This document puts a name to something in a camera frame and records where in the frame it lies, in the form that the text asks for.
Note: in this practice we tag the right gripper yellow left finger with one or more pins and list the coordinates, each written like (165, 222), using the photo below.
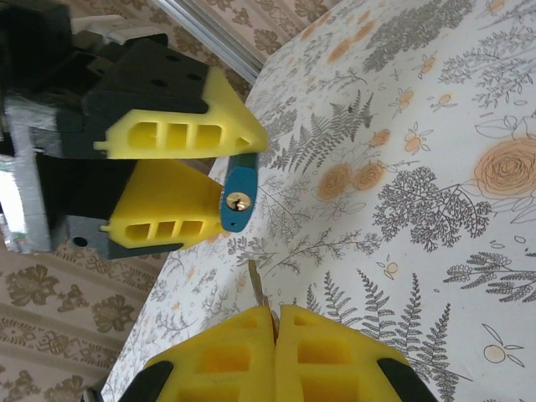
(234, 377)

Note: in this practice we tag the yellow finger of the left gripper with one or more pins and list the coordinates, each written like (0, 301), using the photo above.
(167, 197)
(226, 121)

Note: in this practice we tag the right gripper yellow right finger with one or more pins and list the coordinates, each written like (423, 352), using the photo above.
(335, 377)

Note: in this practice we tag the blue padlock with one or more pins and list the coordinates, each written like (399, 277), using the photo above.
(238, 184)

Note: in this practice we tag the silver key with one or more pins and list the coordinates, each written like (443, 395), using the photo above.
(254, 280)

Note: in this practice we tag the floral table cover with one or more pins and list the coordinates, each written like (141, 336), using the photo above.
(377, 209)

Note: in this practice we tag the aluminium frame post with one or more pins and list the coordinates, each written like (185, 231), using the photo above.
(218, 37)

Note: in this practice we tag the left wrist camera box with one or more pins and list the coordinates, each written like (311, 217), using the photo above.
(21, 201)

